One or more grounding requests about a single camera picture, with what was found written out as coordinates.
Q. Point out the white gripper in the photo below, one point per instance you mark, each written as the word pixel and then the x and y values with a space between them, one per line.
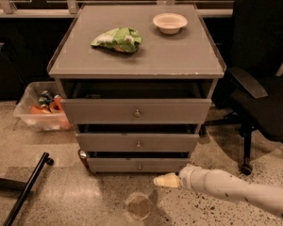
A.
pixel 189 177

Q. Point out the grey bottom drawer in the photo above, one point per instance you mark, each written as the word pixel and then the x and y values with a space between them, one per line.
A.
pixel 137 162

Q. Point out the grey drawer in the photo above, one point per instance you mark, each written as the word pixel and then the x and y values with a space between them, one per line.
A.
pixel 136 102
pixel 137 162
pixel 137 138

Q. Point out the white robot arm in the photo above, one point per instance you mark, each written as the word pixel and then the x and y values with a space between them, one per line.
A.
pixel 225 186

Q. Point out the grey middle drawer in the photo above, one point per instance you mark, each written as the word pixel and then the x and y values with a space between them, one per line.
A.
pixel 137 138

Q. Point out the grey drawer cabinet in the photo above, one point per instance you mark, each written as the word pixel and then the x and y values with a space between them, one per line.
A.
pixel 188 55

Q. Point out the grey top drawer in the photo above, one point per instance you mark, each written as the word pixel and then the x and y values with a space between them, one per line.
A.
pixel 136 102

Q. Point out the brown can behind cabinet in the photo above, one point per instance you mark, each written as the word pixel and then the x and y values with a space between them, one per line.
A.
pixel 83 157

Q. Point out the orange snack packet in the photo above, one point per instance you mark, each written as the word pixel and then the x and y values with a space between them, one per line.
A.
pixel 55 106

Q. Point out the green chip bag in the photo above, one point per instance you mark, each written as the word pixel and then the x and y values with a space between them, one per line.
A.
pixel 122 39

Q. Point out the clear plastic bin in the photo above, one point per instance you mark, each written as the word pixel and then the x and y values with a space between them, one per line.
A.
pixel 34 111

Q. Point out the blue soda can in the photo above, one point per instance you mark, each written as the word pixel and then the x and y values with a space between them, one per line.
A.
pixel 46 94

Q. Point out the white paper bowl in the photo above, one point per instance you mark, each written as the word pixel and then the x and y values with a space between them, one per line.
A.
pixel 169 23

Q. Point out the black metal floor stand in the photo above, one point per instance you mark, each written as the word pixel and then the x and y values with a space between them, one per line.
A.
pixel 23 187

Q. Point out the black office chair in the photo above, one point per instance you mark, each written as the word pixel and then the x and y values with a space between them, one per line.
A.
pixel 253 83

